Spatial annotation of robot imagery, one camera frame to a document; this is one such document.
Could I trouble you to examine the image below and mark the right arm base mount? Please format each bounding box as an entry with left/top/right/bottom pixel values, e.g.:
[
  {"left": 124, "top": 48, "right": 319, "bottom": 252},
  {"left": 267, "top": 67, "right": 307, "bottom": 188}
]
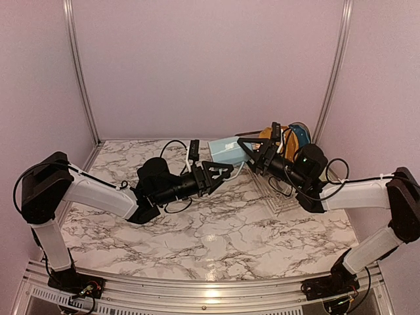
[{"left": 301, "top": 259, "right": 360, "bottom": 301}]

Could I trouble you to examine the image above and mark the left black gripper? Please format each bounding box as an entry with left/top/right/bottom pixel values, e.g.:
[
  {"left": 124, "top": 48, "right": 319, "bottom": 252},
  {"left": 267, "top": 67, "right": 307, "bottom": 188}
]
[{"left": 155, "top": 161, "right": 234, "bottom": 207}]

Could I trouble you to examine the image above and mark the right aluminium frame post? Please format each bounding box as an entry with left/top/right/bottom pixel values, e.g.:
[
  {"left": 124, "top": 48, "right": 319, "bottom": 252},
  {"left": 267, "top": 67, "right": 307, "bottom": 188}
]
[{"left": 312, "top": 0, "right": 354, "bottom": 144}]

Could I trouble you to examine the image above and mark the metal wire dish rack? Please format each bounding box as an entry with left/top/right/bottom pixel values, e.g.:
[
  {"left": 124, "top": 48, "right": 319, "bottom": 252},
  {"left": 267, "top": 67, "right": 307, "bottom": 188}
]
[{"left": 239, "top": 135, "right": 328, "bottom": 213}]

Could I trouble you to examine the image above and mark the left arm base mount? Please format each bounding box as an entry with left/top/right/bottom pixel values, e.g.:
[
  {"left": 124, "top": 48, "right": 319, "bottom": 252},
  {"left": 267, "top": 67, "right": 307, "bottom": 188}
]
[{"left": 47, "top": 265, "right": 105, "bottom": 299}]

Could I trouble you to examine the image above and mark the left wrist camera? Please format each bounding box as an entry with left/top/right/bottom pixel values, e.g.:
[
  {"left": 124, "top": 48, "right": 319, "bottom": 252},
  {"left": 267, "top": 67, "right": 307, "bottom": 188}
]
[{"left": 185, "top": 139, "right": 200, "bottom": 173}]

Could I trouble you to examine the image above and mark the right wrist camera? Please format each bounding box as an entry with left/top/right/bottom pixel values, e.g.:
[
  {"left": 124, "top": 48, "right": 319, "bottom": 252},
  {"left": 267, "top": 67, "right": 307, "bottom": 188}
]
[{"left": 270, "top": 121, "right": 283, "bottom": 154}]

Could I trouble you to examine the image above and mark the yellow dotted plate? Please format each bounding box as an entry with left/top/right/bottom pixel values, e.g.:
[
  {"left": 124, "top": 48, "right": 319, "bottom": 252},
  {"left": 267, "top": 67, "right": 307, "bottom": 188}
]
[
  {"left": 259, "top": 127, "right": 272, "bottom": 139},
  {"left": 280, "top": 127, "right": 299, "bottom": 161}
]

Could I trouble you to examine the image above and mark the blue dotted plate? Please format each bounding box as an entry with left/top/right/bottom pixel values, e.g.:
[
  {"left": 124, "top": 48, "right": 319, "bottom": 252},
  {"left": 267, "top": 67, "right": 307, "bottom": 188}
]
[{"left": 289, "top": 122, "right": 312, "bottom": 148}]

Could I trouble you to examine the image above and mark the front aluminium frame rail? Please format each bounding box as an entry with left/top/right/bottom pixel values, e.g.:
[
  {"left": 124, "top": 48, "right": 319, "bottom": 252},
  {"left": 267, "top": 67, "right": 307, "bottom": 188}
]
[{"left": 19, "top": 259, "right": 394, "bottom": 315}]

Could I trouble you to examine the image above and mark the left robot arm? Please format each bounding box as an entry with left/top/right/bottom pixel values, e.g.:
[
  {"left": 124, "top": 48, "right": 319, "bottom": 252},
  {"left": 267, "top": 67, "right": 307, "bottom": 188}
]
[{"left": 13, "top": 152, "right": 234, "bottom": 292}]

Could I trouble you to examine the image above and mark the left aluminium frame post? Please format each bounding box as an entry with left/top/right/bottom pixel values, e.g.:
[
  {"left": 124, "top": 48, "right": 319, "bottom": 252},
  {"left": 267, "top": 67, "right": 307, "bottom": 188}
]
[{"left": 63, "top": 0, "right": 101, "bottom": 146}]

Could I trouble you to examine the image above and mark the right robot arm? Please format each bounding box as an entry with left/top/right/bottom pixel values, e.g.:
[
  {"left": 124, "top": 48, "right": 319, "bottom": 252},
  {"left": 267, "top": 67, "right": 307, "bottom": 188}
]
[{"left": 238, "top": 137, "right": 419, "bottom": 294}]

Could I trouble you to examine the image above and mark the aluminium frame post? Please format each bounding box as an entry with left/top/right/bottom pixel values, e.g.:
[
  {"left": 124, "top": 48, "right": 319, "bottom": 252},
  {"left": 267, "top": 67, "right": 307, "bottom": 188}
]
[
  {"left": 312, "top": 0, "right": 354, "bottom": 144},
  {"left": 63, "top": 0, "right": 101, "bottom": 146}
]

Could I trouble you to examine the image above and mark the light blue mug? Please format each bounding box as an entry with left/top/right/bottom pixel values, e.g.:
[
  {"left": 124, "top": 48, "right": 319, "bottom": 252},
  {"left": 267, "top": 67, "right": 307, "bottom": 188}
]
[{"left": 207, "top": 136, "right": 249, "bottom": 181}]

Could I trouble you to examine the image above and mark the yellow dotted plate rear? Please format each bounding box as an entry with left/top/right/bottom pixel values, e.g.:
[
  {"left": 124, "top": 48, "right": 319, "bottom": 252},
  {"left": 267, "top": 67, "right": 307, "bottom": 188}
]
[{"left": 280, "top": 127, "right": 299, "bottom": 161}]

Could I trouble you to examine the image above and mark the yellow dotted plate front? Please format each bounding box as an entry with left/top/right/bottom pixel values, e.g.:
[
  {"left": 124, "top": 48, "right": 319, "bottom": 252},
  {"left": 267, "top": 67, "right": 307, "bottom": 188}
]
[{"left": 259, "top": 127, "right": 272, "bottom": 139}]

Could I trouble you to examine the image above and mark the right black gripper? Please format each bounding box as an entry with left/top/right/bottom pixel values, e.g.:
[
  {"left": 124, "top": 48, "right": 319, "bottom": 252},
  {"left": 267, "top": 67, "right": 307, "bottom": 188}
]
[{"left": 238, "top": 136, "right": 308, "bottom": 191}]

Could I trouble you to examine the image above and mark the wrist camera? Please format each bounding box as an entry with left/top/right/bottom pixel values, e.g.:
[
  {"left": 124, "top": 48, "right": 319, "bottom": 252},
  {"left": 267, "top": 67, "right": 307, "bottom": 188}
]
[
  {"left": 270, "top": 121, "right": 283, "bottom": 154},
  {"left": 185, "top": 139, "right": 200, "bottom": 173}
]

